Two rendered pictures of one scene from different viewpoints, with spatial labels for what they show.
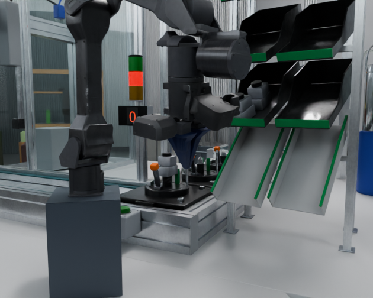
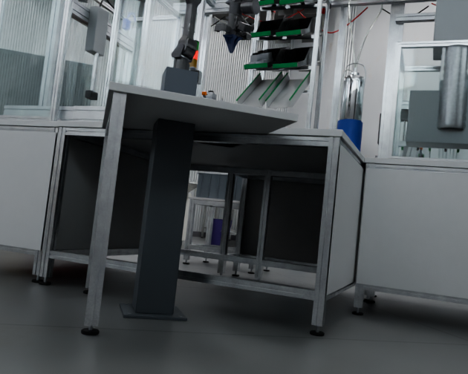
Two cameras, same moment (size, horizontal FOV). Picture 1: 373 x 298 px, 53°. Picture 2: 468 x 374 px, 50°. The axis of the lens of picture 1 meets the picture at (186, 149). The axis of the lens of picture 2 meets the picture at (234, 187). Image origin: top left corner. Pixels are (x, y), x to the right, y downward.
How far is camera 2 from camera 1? 1.68 m
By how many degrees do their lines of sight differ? 12
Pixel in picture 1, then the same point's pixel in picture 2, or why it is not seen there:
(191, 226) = not seen: hidden behind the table
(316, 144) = (294, 85)
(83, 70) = (189, 15)
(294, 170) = (281, 95)
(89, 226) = (183, 80)
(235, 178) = (249, 99)
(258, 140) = (264, 85)
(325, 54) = (297, 32)
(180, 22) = not seen: outside the picture
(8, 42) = (95, 34)
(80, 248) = (178, 89)
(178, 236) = not seen: hidden behind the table
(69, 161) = (177, 53)
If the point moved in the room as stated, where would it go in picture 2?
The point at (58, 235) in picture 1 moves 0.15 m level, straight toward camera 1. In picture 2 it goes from (169, 81) to (180, 73)
